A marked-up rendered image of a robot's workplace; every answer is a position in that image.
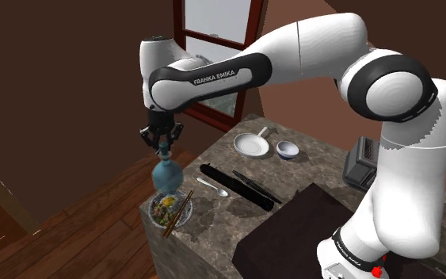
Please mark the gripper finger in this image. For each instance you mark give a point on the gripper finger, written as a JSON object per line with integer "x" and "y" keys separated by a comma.
{"x": 176, "y": 133}
{"x": 147, "y": 137}

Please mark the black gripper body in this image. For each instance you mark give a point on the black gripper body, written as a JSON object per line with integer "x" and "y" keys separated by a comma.
{"x": 160, "y": 121}

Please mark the blue round vase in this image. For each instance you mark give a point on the blue round vase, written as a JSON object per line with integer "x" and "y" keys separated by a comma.
{"x": 167, "y": 174}

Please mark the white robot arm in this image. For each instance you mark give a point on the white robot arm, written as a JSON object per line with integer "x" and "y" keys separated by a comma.
{"x": 412, "y": 174}

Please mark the silver spoon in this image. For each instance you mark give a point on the silver spoon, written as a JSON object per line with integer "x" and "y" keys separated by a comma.
{"x": 219, "y": 191}

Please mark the patterned bowl with food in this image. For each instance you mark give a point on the patterned bowl with food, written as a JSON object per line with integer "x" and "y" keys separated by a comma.
{"x": 160, "y": 210}

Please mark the brown wooden chopstick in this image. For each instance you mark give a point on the brown wooden chopstick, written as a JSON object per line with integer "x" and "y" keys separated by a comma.
{"x": 177, "y": 221}
{"x": 180, "y": 208}

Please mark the white frying pan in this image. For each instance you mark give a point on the white frying pan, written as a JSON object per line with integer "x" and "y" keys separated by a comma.
{"x": 251, "y": 146}

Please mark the long black bar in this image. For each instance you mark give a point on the long black bar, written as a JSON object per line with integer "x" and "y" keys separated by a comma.
{"x": 238, "y": 187}

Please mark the slim black knife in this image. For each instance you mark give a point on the slim black knife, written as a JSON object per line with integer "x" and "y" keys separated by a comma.
{"x": 257, "y": 187}

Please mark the blue and white bowl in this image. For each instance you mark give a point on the blue and white bowl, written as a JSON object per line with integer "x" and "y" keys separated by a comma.
{"x": 287, "y": 149}

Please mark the red framed window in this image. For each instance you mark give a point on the red framed window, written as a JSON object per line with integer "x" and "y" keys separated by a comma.
{"x": 215, "y": 23}

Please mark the grey toaster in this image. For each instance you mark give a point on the grey toaster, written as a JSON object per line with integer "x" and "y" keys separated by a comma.
{"x": 356, "y": 166}

